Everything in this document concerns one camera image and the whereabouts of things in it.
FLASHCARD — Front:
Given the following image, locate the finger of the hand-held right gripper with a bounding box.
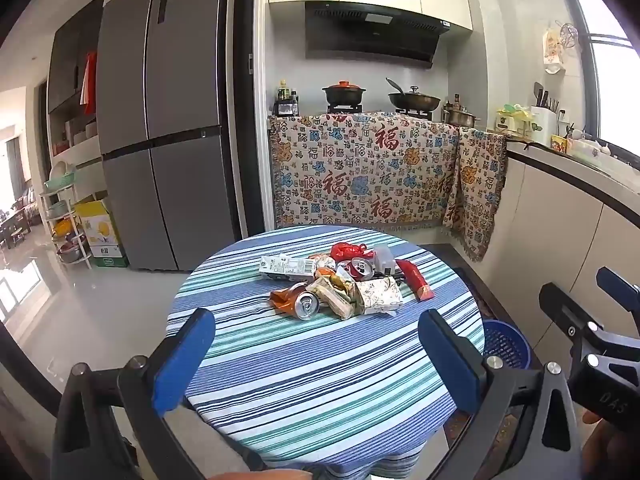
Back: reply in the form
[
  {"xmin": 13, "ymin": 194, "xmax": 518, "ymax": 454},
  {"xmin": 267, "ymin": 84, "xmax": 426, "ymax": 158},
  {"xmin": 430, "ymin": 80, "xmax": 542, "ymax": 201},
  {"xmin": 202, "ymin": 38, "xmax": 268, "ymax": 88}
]
[
  {"xmin": 539, "ymin": 282, "xmax": 616, "ymax": 361},
  {"xmin": 596, "ymin": 267, "xmax": 640, "ymax": 348}
]

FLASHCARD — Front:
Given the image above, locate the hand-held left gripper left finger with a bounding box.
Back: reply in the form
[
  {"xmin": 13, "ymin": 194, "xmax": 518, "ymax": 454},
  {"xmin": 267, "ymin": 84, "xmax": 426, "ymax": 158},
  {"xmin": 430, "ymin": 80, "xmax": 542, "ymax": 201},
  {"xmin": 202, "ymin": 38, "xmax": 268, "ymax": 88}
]
[{"xmin": 50, "ymin": 307, "xmax": 273, "ymax": 480}]

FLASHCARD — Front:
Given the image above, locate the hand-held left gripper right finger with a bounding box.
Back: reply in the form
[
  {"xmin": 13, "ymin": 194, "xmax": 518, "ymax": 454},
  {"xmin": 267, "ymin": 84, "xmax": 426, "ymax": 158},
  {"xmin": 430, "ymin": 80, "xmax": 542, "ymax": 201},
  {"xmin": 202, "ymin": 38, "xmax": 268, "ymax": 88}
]
[{"xmin": 417, "ymin": 309, "xmax": 586, "ymax": 480}]

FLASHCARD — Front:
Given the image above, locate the blue plastic mesh basket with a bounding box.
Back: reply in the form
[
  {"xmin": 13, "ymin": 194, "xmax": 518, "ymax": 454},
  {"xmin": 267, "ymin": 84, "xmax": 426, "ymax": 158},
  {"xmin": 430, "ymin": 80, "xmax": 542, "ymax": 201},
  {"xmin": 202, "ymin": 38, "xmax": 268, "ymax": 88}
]
[{"xmin": 480, "ymin": 319, "xmax": 532, "ymax": 371}]

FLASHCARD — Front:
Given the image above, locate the red snack wrapper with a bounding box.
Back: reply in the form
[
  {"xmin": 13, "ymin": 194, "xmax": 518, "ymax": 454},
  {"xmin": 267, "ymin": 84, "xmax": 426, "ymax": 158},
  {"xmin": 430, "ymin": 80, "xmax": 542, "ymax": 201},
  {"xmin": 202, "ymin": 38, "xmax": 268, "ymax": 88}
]
[{"xmin": 395, "ymin": 259, "xmax": 433, "ymax": 302}]

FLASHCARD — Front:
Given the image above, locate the orange foil wrapper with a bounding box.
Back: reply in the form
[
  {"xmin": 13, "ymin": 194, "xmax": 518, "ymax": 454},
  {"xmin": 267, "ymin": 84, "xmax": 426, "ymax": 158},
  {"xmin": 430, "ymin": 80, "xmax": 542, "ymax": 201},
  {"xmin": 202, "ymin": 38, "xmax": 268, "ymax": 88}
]
[{"xmin": 270, "ymin": 282, "xmax": 307, "ymax": 313}]

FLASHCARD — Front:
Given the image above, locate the clear plastic container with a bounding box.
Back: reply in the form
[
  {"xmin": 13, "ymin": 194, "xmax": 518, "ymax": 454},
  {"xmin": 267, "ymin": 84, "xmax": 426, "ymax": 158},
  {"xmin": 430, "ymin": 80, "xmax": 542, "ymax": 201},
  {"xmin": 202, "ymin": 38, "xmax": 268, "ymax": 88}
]
[{"xmin": 370, "ymin": 244, "xmax": 397, "ymax": 273}]

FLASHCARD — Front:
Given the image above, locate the crushed red can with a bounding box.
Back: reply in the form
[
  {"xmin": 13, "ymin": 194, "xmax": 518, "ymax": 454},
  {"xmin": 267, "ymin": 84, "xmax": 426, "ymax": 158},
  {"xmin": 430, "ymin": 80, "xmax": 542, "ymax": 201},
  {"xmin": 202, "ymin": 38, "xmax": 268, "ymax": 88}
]
[{"xmin": 349, "ymin": 257, "xmax": 376, "ymax": 281}]

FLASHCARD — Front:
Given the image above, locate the white yellow snack bag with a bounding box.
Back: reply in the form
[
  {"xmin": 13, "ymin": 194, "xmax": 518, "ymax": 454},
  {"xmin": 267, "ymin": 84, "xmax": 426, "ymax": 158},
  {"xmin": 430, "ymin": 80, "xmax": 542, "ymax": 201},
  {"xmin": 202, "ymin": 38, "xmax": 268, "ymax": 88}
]
[{"xmin": 306, "ymin": 277, "xmax": 358, "ymax": 321}]

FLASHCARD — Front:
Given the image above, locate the crushed silver can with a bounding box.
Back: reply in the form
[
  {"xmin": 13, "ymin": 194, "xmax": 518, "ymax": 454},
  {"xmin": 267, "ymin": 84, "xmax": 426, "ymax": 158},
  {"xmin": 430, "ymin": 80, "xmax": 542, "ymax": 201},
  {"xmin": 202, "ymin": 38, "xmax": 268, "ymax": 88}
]
[{"xmin": 294, "ymin": 290, "xmax": 321, "ymax": 321}]

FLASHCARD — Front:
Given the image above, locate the red plastic bag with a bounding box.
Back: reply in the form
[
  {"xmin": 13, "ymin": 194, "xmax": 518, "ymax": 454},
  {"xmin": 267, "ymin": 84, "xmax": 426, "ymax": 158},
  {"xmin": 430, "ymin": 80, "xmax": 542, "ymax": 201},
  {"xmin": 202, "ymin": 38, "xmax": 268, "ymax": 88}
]
[{"xmin": 330, "ymin": 242, "xmax": 368, "ymax": 263}]

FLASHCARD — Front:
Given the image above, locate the orange white snack packet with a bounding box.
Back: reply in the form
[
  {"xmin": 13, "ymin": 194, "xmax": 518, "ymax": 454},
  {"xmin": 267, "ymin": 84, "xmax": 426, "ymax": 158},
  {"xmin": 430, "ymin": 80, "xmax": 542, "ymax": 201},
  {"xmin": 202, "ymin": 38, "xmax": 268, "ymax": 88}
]
[{"xmin": 306, "ymin": 253, "xmax": 338, "ymax": 280}]

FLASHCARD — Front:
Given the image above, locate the person's right hand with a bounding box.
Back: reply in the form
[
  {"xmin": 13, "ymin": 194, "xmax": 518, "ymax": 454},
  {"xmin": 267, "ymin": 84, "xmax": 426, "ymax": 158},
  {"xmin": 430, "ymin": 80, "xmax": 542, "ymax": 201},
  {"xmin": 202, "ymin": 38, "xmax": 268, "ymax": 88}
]
[{"xmin": 582, "ymin": 407, "xmax": 640, "ymax": 480}]

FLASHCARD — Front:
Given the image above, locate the person's left hand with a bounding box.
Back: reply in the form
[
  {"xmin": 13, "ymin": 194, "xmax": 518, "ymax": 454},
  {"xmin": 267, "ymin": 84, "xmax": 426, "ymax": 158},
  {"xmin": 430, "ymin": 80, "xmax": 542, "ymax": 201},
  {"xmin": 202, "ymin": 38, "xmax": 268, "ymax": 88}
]
[{"xmin": 232, "ymin": 467, "xmax": 316, "ymax": 480}]

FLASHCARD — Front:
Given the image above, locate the white base cabinet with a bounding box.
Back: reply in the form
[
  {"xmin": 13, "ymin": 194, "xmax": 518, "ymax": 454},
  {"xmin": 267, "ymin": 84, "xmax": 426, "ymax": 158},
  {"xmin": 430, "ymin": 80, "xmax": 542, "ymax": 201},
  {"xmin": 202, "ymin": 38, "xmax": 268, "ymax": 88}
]
[{"xmin": 482, "ymin": 150, "xmax": 640, "ymax": 356}]

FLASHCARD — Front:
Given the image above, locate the grey kitchen countertop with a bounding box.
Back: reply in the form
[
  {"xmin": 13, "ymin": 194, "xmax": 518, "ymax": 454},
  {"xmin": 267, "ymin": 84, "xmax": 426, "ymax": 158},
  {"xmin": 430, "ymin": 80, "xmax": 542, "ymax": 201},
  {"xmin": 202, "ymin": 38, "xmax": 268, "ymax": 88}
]
[{"xmin": 505, "ymin": 135, "xmax": 640, "ymax": 211}]

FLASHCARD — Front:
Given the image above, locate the white bowl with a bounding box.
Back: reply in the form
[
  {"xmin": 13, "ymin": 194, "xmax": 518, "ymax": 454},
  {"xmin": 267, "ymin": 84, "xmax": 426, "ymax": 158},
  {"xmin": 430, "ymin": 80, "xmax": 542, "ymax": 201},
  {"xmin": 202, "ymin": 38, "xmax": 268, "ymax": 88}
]
[{"xmin": 570, "ymin": 137, "xmax": 615, "ymax": 162}]

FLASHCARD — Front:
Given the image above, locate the small printed cloth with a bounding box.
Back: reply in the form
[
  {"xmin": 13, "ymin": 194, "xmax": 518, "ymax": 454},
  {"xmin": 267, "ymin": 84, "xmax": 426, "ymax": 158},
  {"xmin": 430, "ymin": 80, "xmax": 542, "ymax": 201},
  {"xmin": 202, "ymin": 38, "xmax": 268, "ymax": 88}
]
[{"xmin": 442, "ymin": 127, "xmax": 508, "ymax": 263}]

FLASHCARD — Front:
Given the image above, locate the yellow green cardboard box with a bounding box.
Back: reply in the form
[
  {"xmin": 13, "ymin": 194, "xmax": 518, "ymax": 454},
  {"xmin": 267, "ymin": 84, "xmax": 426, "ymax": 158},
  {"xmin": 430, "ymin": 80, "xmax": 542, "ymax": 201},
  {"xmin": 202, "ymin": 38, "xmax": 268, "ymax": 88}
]
[{"xmin": 75, "ymin": 200, "xmax": 130, "ymax": 268}]

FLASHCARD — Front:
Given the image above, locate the white knife block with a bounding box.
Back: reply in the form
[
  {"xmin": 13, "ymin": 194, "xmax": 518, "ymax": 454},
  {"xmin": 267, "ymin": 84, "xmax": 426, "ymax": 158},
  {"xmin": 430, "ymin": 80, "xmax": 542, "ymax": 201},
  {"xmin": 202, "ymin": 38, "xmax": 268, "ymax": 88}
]
[{"xmin": 530, "ymin": 82, "xmax": 560, "ymax": 146}]

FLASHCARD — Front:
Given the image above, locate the white tiered storage rack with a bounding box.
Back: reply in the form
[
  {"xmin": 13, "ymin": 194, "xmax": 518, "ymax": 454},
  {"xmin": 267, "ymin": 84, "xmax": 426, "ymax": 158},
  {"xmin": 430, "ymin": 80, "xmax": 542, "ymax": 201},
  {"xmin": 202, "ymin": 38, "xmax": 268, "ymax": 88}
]
[{"xmin": 39, "ymin": 172, "xmax": 93, "ymax": 271}]

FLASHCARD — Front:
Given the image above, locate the yellow green cutting board rack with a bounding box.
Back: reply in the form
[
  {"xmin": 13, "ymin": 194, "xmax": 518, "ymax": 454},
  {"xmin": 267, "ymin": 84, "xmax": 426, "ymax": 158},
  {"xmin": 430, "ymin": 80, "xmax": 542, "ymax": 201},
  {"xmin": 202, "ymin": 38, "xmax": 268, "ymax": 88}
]
[{"xmin": 495, "ymin": 103, "xmax": 533, "ymax": 138}]

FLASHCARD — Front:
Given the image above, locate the large printed cloth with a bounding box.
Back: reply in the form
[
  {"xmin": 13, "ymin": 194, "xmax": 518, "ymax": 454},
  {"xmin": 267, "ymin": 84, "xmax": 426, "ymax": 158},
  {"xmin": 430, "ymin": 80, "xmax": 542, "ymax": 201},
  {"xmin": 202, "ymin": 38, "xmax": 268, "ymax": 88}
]
[{"xmin": 267, "ymin": 112, "xmax": 461, "ymax": 233}]

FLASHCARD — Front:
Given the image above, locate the steel pot with lid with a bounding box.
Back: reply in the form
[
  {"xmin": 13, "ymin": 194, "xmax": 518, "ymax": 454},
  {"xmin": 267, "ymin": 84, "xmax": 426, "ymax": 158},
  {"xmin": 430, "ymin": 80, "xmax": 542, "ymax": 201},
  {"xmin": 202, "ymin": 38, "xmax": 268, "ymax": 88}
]
[{"xmin": 442, "ymin": 101, "xmax": 481, "ymax": 128}]

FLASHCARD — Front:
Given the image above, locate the window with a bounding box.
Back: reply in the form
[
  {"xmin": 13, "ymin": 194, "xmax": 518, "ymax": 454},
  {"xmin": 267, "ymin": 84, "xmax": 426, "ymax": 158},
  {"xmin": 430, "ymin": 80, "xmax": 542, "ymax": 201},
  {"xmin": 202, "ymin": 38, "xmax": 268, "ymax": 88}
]
[{"xmin": 567, "ymin": 0, "xmax": 640, "ymax": 168}]

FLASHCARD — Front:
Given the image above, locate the hanging printed bag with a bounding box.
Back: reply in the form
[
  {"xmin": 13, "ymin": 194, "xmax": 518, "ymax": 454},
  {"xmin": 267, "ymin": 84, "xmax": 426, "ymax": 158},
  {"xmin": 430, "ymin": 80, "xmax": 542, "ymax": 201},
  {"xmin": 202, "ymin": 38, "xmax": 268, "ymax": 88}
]
[{"xmin": 544, "ymin": 27, "xmax": 566, "ymax": 73}]

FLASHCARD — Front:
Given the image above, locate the grey refrigerator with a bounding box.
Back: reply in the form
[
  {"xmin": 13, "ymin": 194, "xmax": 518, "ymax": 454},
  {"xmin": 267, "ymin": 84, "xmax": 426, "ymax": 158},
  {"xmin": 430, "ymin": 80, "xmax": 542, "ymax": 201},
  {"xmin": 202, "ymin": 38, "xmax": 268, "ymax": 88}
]
[{"xmin": 95, "ymin": 0, "xmax": 236, "ymax": 272}]

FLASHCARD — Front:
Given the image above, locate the wok with glass lid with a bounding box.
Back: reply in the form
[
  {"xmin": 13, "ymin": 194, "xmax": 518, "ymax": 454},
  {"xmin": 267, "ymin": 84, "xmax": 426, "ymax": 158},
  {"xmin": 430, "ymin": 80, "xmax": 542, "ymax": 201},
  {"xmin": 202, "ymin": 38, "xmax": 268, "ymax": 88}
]
[{"xmin": 385, "ymin": 77, "xmax": 442, "ymax": 112}]

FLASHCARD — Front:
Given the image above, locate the metal steamer rack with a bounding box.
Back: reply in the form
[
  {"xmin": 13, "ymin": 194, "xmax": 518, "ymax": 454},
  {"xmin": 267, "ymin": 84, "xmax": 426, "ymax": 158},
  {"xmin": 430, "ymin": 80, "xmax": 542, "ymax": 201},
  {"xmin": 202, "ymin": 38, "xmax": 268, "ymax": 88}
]
[{"xmin": 559, "ymin": 21, "xmax": 582, "ymax": 51}]

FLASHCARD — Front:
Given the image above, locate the black clay pot red lid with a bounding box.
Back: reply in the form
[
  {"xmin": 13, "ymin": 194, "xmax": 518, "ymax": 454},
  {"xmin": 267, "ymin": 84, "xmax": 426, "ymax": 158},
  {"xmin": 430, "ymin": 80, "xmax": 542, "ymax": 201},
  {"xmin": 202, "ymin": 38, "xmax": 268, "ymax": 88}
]
[{"xmin": 321, "ymin": 80, "xmax": 367, "ymax": 107}]

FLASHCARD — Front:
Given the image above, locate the red hanging cloth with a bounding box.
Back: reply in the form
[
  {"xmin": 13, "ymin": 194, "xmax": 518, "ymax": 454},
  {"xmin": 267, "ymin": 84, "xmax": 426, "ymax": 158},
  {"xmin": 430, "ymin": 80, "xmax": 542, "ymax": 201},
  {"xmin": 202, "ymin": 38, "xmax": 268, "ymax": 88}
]
[{"xmin": 81, "ymin": 51, "xmax": 99, "ymax": 116}]

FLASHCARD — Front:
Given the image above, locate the black range hood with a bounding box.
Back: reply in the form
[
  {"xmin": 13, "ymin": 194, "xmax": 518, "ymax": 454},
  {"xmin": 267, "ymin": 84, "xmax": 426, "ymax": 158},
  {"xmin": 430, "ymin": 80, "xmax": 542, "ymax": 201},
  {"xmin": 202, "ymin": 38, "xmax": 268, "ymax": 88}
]
[{"xmin": 304, "ymin": 1, "xmax": 451, "ymax": 68}]

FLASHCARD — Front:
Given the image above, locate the dark wall shelf unit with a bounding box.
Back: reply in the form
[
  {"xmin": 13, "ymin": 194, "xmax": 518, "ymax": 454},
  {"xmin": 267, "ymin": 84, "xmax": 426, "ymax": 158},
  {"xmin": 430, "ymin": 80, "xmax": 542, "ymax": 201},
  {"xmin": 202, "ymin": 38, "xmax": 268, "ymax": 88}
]
[{"xmin": 47, "ymin": 0, "xmax": 108, "ymax": 201}]

